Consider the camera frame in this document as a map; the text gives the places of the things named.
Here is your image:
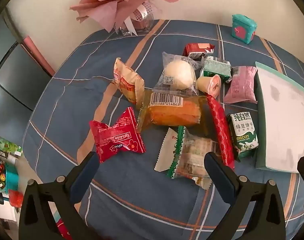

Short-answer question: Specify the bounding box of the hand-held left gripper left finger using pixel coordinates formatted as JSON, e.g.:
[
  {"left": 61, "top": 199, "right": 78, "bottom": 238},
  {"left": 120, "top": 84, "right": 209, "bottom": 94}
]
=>
[{"left": 19, "top": 151, "right": 100, "bottom": 240}]

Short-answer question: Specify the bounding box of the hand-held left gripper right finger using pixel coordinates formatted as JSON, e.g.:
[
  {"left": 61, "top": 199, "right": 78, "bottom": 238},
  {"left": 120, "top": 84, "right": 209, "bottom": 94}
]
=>
[{"left": 204, "top": 152, "right": 286, "bottom": 240}]

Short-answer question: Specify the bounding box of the green edged clear packet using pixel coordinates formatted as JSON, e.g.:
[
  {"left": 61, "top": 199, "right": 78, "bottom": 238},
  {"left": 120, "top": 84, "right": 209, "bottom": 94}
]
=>
[{"left": 166, "top": 126, "right": 221, "bottom": 189}]

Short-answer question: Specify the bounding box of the green white biscuit packet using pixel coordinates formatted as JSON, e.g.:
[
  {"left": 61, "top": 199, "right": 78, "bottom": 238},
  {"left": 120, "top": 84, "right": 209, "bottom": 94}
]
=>
[{"left": 227, "top": 111, "right": 259, "bottom": 162}]

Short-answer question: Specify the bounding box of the long red snack packet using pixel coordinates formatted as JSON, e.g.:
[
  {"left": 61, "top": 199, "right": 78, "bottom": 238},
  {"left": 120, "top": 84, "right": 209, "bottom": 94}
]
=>
[{"left": 206, "top": 94, "right": 235, "bottom": 169}]

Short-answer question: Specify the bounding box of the red twisted cracker packet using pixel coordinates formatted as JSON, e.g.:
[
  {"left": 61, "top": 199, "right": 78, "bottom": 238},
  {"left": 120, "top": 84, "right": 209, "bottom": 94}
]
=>
[{"left": 89, "top": 107, "right": 146, "bottom": 164}]

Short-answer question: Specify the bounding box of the teal rimmed white tray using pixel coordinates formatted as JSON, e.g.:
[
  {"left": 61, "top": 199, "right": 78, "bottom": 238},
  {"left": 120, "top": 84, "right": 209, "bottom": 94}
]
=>
[{"left": 255, "top": 61, "right": 304, "bottom": 173}]

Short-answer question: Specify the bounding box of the orange cake clear packet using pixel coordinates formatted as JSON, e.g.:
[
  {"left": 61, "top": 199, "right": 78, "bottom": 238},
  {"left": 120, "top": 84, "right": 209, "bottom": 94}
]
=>
[{"left": 137, "top": 89, "right": 215, "bottom": 137}]

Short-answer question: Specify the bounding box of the pink snack packet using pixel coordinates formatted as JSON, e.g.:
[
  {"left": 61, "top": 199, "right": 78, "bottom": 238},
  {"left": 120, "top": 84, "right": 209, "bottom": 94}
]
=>
[{"left": 223, "top": 66, "right": 258, "bottom": 105}]

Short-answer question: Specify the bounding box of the orange beige snack packet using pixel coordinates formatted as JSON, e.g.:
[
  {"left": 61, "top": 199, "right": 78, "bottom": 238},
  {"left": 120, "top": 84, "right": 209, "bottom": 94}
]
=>
[{"left": 113, "top": 57, "right": 145, "bottom": 105}]

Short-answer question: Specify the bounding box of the light green snack packet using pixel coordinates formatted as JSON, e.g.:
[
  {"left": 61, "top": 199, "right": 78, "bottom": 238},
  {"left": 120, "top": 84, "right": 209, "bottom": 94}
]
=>
[{"left": 200, "top": 55, "right": 231, "bottom": 82}]

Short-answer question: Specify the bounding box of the white bun clear packet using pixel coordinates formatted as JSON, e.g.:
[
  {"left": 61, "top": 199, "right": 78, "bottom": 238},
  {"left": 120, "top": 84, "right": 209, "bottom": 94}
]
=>
[{"left": 153, "top": 52, "right": 201, "bottom": 98}]

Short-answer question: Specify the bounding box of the dark red snack packet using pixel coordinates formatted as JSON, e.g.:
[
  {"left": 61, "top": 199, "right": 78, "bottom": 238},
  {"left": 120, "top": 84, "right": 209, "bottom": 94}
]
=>
[{"left": 182, "top": 43, "right": 215, "bottom": 61}]

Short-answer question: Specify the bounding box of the red plastic toy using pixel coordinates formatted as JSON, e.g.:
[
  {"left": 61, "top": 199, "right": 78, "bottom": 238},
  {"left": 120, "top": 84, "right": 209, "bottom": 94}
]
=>
[{"left": 8, "top": 190, "right": 24, "bottom": 208}]

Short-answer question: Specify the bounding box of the teal plastic toy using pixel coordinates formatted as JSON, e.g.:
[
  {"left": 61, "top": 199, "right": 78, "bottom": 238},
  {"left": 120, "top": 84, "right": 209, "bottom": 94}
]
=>
[{"left": 4, "top": 164, "right": 19, "bottom": 195}]

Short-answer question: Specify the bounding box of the colourful picture box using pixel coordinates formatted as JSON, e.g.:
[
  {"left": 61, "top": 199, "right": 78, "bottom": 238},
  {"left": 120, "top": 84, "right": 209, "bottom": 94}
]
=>
[{"left": 0, "top": 132, "right": 23, "bottom": 160}]

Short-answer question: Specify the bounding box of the plaid blue bedsheet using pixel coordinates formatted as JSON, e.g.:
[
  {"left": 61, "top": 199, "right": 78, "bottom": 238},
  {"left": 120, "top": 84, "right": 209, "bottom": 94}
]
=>
[{"left": 23, "top": 19, "right": 304, "bottom": 240}]

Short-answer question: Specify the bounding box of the jelly cup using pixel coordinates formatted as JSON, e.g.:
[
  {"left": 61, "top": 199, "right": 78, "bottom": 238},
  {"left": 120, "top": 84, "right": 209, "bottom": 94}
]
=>
[{"left": 196, "top": 74, "right": 222, "bottom": 98}]

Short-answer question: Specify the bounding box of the grey cabinet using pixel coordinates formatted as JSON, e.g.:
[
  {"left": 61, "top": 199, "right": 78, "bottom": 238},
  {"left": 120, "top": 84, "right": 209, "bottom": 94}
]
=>
[{"left": 0, "top": 12, "right": 55, "bottom": 133}]

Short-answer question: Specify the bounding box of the pink board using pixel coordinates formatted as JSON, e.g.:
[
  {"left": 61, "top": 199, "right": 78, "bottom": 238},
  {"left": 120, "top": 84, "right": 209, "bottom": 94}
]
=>
[{"left": 21, "top": 36, "right": 56, "bottom": 77}]

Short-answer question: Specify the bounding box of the teal cube box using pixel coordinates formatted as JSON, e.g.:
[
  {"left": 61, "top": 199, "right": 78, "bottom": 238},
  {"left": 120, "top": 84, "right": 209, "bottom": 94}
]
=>
[{"left": 231, "top": 14, "right": 258, "bottom": 45}]

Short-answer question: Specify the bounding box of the clear vase with ribbon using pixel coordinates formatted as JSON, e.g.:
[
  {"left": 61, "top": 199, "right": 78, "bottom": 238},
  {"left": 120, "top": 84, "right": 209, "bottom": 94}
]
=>
[{"left": 114, "top": 0, "right": 165, "bottom": 37}]

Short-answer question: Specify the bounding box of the pink paper flower bouquet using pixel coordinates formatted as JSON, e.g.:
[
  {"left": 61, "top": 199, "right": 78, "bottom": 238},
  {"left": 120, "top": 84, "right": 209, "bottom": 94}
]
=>
[{"left": 70, "top": 0, "right": 181, "bottom": 33}]

